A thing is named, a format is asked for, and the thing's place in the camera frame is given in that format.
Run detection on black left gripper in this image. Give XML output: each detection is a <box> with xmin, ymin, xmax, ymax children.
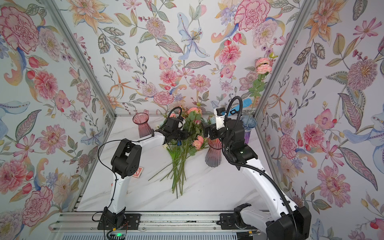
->
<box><xmin>170</xmin><ymin>127</ymin><xmax>192</xmax><ymax>142</ymax></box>

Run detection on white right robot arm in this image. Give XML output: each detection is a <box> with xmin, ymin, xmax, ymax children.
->
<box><xmin>203</xmin><ymin>96</ymin><xmax>312</xmax><ymax>240</ymax></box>

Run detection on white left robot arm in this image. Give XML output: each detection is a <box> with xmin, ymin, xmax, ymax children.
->
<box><xmin>100</xmin><ymin>117</ymin><xmax>189</xmax><ymax>230</ymax></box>

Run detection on purple glass vase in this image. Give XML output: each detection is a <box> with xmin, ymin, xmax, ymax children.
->
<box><xmin>241</xmin><ymin>116</ymin><xmax>257</xmax><ymax>144</ymax></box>

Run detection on pink glass vase back left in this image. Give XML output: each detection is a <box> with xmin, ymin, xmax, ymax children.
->
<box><xmin>133</xmin><ymin>113</ymin><xmax>154</xmax><ymax>138</ymax></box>

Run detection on artificial flower bunch on table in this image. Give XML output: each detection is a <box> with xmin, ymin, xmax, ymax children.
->
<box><xmin>156</xmin><ymin>106</ymin><xmax>210</xmax><ymax>197</ymax></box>

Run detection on red playing card box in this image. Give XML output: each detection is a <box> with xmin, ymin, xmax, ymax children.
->
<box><xmin>132</xmin><ymin>167</ymin><xmax>143</xmax><ymax>179</ymax></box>

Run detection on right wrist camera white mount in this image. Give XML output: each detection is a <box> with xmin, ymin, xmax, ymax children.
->
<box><xmin>215</xmin><ymin>107</ymin><xmax>226</xmax><ymax>130</ymax></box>

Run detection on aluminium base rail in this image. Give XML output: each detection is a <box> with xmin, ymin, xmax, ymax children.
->
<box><xmin>49</xmin><ymin>211</ymin><xmax>307</xmax><ymax>240</ymax></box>

